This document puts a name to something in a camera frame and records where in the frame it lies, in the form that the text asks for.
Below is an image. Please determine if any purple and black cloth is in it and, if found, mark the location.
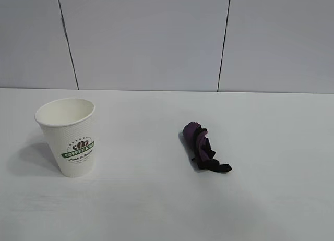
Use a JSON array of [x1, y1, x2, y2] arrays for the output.
[[180, 122, 232, 174]]

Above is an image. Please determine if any white paper coffee cup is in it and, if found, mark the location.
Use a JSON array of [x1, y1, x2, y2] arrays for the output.
[[34, 97, 96, 177]]

